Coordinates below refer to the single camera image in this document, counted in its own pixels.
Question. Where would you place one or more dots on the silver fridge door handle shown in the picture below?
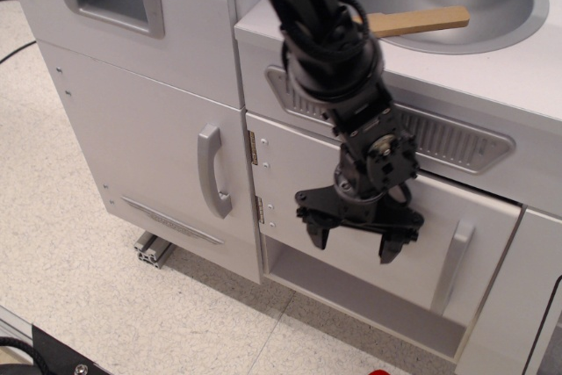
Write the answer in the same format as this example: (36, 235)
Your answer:
(209, 144)

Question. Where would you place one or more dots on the wooden spatula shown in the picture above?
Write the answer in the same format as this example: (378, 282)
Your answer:
(404, 23)

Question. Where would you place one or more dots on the brass door hinge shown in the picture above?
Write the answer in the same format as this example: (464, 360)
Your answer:
(252, 148)
(259, 209)

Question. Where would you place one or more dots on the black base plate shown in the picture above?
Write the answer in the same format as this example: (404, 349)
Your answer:
(60, 358)

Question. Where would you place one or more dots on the silver emblem badge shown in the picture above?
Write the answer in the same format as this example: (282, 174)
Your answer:
(174, 224)

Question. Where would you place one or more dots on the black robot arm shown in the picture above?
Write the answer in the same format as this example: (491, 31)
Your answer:
(332, 59)

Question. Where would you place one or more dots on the white toy kitchen cabinet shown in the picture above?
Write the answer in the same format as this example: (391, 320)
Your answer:
(148, 218)

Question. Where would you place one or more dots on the upper brass door hinge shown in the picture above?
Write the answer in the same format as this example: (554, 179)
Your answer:
(252, 148)

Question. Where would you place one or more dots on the aluminium extrusion rail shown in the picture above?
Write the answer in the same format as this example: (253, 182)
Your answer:
(153, 250)

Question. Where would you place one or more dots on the red object at bottom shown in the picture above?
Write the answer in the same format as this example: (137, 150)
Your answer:
(379, 372)

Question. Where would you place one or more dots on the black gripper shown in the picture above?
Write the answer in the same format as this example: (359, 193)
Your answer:
(387, 214)

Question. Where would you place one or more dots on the white cabinet door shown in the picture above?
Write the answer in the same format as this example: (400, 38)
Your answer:
(290, 161)
(520, 315)

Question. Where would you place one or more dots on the lower brass door hinge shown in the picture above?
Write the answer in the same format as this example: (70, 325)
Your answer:
(259, 209)

